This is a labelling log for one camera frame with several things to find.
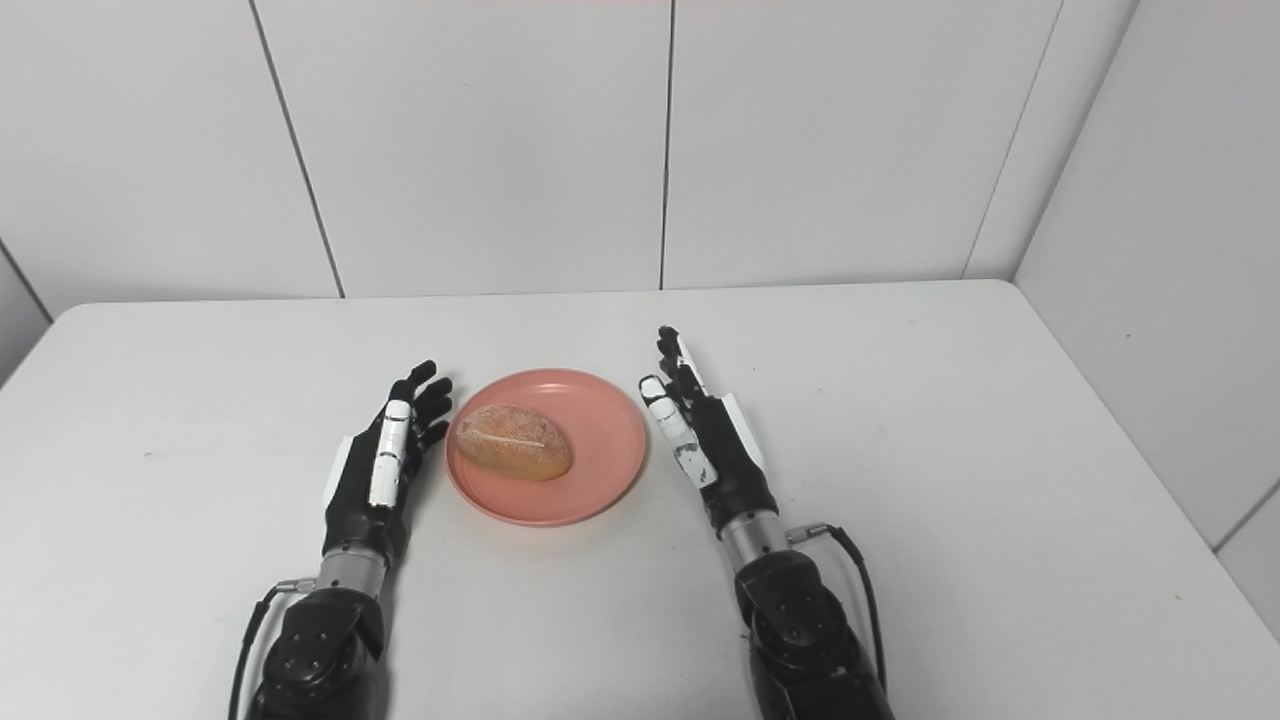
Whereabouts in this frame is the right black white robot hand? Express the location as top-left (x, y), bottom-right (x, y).
top-left (639, 326), bottom-right (781, 538)

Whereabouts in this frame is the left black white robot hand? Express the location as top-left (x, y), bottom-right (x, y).
top-left (322, 360), bottom-right (455, 571)

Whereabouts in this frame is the golden bread roll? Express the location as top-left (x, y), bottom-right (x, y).
top-left (456, 403), bottom-right (575, 483)

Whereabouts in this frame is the pink round plate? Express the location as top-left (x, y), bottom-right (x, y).
top-left (445, 368), bottom-right (650, 528)

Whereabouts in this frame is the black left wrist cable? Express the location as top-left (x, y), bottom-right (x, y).
top-left (227, 577), bottom-right (319, 720)

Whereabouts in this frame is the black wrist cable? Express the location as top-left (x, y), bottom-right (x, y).
top-left (786, 522), bottom-right (890, 696)
top-left (227, 577), bottom-right (319, 720)

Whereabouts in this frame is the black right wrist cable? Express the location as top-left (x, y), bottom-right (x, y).
top-left (786, 522), bottom-right (890, 696)

